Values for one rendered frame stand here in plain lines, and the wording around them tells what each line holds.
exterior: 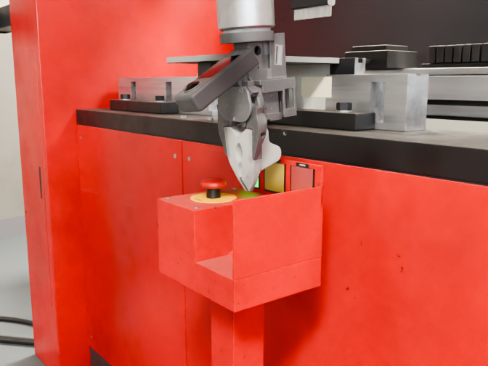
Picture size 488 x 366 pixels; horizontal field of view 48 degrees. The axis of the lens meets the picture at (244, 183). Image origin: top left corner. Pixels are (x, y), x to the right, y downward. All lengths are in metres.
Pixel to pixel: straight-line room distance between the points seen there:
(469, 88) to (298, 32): 0.84
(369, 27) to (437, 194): 0.97
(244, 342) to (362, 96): 0.47
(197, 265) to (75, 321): 1.16
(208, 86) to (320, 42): 1.16
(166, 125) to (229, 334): 0.60
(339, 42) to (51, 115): 0.89
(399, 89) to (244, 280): 0.43
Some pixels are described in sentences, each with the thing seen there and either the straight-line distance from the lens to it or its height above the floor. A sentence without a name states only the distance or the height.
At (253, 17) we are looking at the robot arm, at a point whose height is 1.04.
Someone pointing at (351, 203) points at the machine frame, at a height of 0.77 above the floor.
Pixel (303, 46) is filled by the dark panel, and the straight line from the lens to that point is 1.87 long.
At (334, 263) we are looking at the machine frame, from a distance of 0.93.
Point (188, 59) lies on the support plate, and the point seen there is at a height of 0.99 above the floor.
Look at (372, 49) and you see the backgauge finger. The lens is 1.27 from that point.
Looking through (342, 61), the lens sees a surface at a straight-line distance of 1.06.
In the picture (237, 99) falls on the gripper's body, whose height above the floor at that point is 0.93.
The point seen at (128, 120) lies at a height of 0.86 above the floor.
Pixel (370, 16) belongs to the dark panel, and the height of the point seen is 1.14.
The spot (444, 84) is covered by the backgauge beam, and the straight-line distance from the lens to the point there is 1.21.
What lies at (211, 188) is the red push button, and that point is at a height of 0.80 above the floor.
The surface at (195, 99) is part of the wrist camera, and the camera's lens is 0.67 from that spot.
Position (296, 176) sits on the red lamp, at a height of 0.82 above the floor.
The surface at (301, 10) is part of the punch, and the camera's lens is 1.16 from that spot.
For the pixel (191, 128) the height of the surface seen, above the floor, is 0.86.
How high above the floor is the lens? 0.96
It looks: 10 degrees down
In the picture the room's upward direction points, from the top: straight up
